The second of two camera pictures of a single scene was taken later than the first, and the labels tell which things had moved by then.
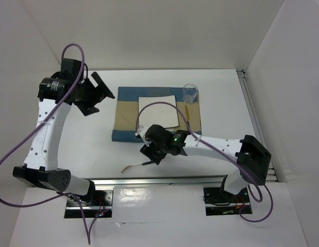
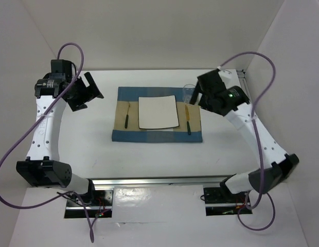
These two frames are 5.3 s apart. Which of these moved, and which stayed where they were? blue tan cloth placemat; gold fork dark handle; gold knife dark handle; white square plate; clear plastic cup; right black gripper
Moved: right black gripper; gold fork dark handle
Stayed: white square plate; blue tan cloth placemat; gold knife dark handle; clear plastic cup
